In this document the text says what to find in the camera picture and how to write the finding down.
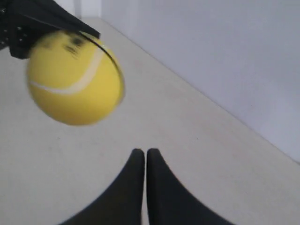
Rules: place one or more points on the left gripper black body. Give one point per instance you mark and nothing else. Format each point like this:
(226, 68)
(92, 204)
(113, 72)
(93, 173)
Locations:
(18, 38)

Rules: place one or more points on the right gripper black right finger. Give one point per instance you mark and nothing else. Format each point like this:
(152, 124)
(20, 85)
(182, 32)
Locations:
(169, 202)

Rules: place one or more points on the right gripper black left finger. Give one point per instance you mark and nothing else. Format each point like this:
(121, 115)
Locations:
(121, 203)

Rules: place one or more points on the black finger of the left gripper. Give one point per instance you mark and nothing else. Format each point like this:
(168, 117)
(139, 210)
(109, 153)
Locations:
(47, 15)

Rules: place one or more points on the yellow tennis ball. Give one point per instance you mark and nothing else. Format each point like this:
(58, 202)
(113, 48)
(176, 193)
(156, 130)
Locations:
(74, 78)

